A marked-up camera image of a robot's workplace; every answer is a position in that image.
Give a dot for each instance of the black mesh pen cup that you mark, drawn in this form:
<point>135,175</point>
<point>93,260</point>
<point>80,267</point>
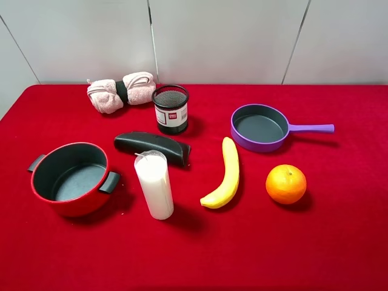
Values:
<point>171,109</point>

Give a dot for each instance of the yellow banana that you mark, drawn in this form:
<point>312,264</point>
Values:
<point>224,193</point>

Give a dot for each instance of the black leather case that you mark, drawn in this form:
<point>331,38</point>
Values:
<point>177,153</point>

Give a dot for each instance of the purple frying pan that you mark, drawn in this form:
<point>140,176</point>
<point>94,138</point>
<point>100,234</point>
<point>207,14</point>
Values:
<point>262,128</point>

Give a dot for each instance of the rolled pink towel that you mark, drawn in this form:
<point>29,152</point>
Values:
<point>108,95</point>

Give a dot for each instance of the orange fruit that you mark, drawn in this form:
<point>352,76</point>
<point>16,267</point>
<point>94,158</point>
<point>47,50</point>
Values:
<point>286,184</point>

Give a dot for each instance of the red pot with black handles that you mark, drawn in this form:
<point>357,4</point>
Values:
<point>74,179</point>

